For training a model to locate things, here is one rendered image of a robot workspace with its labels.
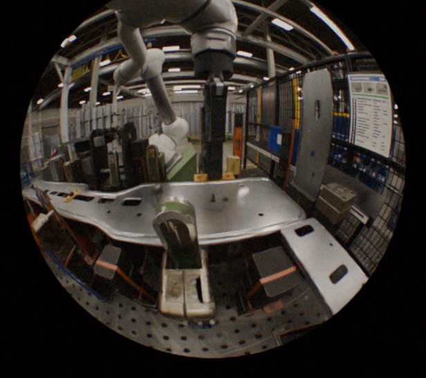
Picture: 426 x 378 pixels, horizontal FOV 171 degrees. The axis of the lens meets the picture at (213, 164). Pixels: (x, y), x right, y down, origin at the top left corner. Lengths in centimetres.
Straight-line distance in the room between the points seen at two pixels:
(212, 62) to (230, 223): 28
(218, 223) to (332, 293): 24
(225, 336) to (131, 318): 28
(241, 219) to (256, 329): 38
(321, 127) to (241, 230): 30
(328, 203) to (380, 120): 39
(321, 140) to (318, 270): 29
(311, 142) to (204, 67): 32
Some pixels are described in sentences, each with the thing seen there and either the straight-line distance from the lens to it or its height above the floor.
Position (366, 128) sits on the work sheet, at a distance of 61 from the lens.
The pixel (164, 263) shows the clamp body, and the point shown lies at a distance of 16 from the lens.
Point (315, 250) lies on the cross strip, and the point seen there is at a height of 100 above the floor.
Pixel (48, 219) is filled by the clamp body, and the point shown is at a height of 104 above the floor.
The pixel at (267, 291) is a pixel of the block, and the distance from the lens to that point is 22.
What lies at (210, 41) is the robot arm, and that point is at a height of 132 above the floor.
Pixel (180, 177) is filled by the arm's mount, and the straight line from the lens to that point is 87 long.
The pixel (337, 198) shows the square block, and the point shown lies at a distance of 32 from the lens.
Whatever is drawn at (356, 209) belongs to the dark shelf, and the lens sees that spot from 40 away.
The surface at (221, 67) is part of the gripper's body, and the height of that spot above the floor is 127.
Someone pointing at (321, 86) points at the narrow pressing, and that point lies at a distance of 39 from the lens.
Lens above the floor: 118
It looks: 19 degrees down
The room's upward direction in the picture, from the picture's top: straight up
